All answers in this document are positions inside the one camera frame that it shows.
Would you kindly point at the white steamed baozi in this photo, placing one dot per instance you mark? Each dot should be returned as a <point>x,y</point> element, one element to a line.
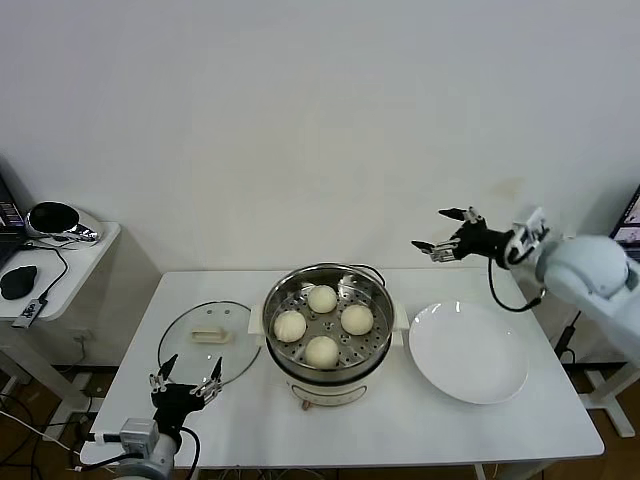
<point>290,326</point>
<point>321,351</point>
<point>322,299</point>
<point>356,320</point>

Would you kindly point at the cream electric cooker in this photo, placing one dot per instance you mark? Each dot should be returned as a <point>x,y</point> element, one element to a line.
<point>330,395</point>

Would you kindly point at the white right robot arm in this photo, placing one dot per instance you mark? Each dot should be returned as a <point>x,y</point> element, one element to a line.
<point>585,270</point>

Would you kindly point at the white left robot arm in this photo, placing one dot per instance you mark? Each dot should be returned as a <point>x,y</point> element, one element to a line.
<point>150,462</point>

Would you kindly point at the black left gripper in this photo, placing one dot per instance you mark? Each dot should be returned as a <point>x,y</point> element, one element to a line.
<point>175,400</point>

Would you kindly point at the white side table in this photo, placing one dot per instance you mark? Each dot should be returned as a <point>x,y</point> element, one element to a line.
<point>80,260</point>
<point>607,400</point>

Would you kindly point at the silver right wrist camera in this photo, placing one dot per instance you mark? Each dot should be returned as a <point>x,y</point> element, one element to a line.
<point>535,225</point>

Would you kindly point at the perforated steel steamer basket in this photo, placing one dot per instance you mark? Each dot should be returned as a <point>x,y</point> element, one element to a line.
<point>280,300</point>

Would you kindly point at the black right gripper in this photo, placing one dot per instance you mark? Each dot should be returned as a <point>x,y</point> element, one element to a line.
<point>477,237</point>

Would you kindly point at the black computer mouse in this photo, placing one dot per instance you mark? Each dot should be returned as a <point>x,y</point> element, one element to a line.
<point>19,281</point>

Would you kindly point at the round white plate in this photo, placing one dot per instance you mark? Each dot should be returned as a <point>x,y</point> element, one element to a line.
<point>465,350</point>

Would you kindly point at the round glass pot lid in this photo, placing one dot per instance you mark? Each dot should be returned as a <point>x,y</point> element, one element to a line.
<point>235,350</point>

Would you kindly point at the chrome and black headset device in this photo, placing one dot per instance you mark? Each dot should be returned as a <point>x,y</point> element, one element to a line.
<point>55,217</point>

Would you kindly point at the black laptop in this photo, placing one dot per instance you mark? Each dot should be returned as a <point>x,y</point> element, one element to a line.
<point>10,215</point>
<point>631,220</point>

